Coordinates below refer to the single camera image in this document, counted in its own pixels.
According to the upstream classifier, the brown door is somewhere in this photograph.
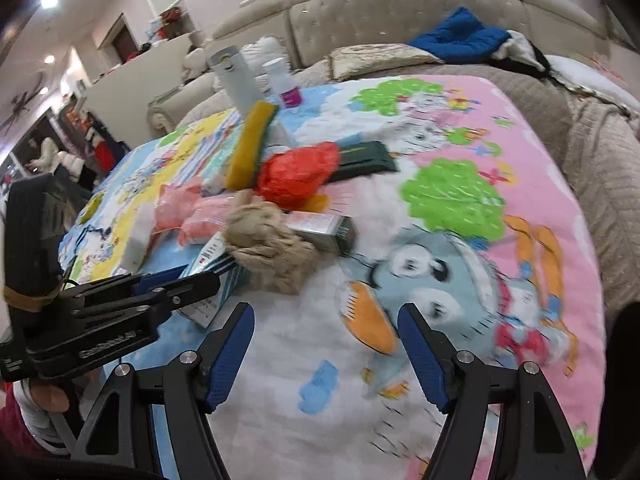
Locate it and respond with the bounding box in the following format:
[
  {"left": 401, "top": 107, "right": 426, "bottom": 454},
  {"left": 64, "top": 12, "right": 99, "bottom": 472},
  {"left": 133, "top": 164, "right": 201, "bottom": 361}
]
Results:
[{"left": 110, "top": 12, "right": 142, "bottom": 64}]

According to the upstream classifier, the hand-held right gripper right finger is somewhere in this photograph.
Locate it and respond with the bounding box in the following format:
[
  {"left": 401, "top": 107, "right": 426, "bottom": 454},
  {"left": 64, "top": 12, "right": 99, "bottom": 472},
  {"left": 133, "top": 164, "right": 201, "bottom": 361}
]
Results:
[{"left": 397, "top": 302, "right": 588, "bottom": 480}]

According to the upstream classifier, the white bottle with pink label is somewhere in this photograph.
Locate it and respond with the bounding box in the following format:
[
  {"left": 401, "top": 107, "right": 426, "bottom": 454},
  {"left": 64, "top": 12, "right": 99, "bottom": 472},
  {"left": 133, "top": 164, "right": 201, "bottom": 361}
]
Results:
[{"left": 261, "top": 57, "right": 303, "bottom": 110}]

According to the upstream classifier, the beige tufted headboard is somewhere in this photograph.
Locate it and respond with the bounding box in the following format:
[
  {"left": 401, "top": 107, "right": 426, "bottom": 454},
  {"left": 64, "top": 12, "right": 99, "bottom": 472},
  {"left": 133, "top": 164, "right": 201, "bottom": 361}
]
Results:
[{"left": 210, "top": 0, "right": 616, "bottom": 72}]

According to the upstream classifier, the cartoon printed blanket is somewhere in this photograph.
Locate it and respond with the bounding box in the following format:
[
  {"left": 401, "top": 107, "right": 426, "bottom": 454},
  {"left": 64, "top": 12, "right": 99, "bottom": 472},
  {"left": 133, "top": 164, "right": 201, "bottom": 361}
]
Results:
[{"left": 57, "top": 75, "right": 608, "bottom": 480}]

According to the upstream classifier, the white and blue box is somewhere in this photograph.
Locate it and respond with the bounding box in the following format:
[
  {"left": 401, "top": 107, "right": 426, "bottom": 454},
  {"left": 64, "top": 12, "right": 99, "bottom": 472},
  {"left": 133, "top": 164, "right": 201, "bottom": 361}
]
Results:
[{"left": 175, "top": 232, "right": 251, "bottom": 331}]

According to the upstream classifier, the white pillow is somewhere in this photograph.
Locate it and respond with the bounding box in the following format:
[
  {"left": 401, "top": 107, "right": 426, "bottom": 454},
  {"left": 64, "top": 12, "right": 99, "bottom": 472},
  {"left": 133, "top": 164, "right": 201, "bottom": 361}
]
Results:
[{"left": 542, "top": 52, "right": 640, "bottom": 121}]

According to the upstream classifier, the white fluffy cushion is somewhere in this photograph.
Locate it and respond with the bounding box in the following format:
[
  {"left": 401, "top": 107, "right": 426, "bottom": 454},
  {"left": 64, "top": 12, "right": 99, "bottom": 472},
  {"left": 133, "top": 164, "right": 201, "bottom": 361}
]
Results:
[{"left": 240, "top": 35, "right": 287, "bottom": 77}]

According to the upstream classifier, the beige sofa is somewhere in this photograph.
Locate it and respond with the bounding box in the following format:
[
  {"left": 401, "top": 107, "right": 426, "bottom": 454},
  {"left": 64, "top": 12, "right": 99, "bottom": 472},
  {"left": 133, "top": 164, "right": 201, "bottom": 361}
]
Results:
[{"left": 147, "top": 72, "right": 221, "bottom": 133}]

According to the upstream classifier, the white crumpled tissue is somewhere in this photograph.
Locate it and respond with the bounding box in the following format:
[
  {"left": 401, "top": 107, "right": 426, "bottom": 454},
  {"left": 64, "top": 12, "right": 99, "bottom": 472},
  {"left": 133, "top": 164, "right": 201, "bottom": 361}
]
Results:
[{"left": 201, "top": 162, "right": 235, "bottom": 196}]

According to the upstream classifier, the gold patterned cushion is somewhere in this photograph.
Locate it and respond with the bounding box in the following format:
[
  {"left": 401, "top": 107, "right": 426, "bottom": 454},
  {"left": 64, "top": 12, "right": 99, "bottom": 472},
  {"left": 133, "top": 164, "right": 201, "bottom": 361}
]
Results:
[{"left": 327, "top": 44, "right": 446, "bottom": 81}]

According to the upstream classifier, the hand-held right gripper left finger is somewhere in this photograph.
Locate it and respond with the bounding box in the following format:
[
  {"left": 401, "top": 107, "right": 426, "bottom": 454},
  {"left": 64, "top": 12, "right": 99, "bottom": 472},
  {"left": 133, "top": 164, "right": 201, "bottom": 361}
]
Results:
[{"left": 72, "top": 302, "right": 256, "bottom": 480}]

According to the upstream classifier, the beige quilted bedspread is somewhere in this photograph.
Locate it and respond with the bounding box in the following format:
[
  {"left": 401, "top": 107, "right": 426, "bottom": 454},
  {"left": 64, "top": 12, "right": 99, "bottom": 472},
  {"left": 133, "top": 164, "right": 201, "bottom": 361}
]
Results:
[{"left": 175, "top": 60, "right": 640, "bottom": 311}]

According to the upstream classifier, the red plastic bag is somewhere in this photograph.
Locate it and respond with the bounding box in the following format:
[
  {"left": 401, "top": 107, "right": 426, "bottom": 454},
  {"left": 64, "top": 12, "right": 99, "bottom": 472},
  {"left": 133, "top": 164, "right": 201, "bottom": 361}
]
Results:
[{"left": 255, "top": 141, "right": 342, "bottom": 210}]

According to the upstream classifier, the red garment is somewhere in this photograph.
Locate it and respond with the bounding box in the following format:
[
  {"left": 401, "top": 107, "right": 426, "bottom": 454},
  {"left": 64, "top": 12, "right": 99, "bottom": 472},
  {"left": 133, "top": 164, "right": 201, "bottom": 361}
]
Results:
[{"left": 94, "top": 140, "right": 115, "bottom": 172}]

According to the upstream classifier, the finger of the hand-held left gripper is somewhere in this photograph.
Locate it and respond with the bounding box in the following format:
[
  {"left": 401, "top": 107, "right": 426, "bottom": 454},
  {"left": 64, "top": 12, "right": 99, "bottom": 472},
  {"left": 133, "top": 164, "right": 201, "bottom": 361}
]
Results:
[
  {"left": 72, "top": 274, "right": 222, "bottom": 333},
  {"left": 62, "top": 267, "right": 186, "bottom": 306}
]

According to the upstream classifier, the white thermos bottle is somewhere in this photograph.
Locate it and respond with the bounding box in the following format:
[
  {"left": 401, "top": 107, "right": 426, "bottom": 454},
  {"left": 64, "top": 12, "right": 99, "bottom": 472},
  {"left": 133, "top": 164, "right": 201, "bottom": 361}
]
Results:
[{"left": 209, "top": 45, "right": 266, "bottom": 113}]

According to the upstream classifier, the blue cloth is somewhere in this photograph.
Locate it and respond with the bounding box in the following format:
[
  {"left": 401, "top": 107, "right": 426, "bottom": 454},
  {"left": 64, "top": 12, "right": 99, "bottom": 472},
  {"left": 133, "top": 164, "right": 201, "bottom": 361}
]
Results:
[{"left": 407, "top": 7, "right": 511, "bottom": 66}]

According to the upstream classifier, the grey green carton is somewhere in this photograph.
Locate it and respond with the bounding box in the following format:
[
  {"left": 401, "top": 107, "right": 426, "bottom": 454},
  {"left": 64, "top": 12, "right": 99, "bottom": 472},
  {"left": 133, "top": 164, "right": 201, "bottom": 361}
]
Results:
[{"left": 285, "top": 210, "right": 357, "bottom": 257}]

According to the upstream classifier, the dark green box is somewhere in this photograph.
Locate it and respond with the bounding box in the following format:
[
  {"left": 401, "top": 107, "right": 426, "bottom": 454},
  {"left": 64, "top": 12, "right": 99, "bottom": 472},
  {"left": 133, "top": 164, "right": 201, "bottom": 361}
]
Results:
[{"left": 327, "top": 141, "right": 397, "bottom": 183}]

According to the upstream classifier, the beige crumpled cloth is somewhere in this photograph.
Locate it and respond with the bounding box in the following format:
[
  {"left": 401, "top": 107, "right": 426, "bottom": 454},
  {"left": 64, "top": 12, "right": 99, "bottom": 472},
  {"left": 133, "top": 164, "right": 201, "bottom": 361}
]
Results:
[{"left": 226, "top": 201, "right": 321, "bottom": 295}]

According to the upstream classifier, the black cloth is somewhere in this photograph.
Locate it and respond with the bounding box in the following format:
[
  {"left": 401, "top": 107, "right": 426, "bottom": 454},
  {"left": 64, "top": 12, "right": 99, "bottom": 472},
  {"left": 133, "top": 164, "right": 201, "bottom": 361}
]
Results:
[{"left": 492, "top": 42, "right": 551, "bottom": 79}]

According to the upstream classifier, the pink wrapper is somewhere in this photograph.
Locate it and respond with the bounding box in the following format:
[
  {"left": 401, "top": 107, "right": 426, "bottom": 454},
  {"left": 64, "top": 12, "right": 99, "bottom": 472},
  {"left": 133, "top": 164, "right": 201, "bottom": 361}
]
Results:
[{"left": 177, "top": 195, "right": 241, "bottom": 247}]

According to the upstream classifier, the yellow sponge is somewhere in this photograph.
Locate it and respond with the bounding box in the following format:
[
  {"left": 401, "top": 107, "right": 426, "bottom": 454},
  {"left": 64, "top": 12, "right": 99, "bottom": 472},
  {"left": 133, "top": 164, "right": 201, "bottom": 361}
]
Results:
[{"left": 223, "top": 101, "right": 281, "bottom": 192}]

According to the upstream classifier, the white foam block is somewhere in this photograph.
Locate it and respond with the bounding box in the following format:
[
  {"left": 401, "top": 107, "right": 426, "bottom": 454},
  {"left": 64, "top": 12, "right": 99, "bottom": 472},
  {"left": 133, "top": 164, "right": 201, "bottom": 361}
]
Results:
[{"left": 118, "top": 200, "right": 160, "bottom": 273}]

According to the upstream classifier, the white partition counter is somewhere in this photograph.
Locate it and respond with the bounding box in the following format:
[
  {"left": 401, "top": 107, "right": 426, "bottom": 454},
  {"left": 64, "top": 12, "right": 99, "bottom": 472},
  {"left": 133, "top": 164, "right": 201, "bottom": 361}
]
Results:
[{"left": 85, "top": 32, "right": 197, "bottom": 117}]

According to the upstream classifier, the pink plastic bag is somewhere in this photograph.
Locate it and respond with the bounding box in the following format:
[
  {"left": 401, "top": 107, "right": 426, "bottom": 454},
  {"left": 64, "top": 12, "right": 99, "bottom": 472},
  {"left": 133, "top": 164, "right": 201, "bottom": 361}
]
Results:
[{"left": 152, "top": 183, "right": 203, "bottom": 235}]

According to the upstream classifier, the white cloth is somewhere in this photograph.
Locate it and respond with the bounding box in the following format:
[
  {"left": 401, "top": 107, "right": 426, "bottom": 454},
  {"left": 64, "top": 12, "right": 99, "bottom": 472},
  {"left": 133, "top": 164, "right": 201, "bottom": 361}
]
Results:
[{"left": 492, "top": 30, "right": 538, "bottom": 61}]

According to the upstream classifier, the person's left hand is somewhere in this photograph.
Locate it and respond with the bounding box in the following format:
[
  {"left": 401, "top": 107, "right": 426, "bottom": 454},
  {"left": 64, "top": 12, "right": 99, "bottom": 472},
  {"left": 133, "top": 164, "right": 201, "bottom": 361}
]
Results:
[{"left": 27, "top": 382, "right": 72, "bottom": 415}]

